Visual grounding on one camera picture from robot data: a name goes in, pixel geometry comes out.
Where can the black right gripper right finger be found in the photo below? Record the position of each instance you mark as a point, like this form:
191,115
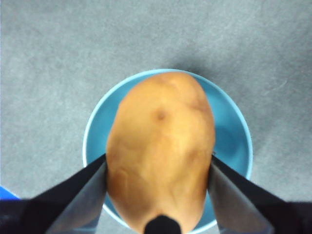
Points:
246,202

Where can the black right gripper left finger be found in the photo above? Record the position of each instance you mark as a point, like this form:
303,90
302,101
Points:
61,200

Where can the blue ribbed bowl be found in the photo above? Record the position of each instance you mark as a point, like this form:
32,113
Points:
229,126

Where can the brown potato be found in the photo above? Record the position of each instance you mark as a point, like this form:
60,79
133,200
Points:
161,151

